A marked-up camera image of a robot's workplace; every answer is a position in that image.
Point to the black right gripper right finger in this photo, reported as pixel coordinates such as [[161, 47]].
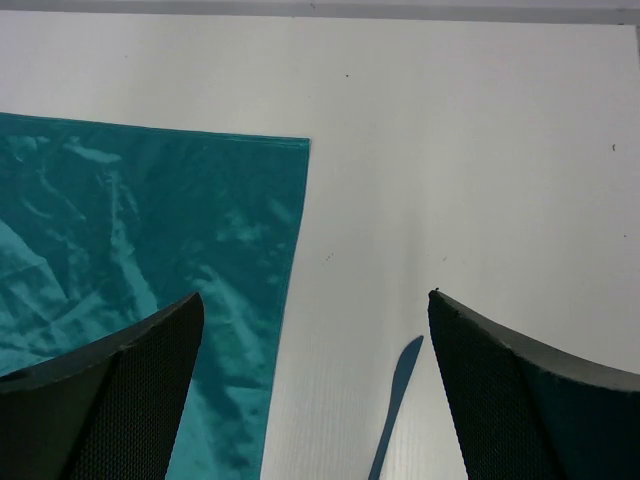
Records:
[[525, 410]]

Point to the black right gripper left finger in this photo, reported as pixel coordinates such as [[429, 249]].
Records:
[[110, 409]]

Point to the blue plastic knife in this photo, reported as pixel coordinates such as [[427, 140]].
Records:
[[400, 381]]

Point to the teal cloth napkin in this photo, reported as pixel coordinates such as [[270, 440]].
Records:
[[103, 225]]

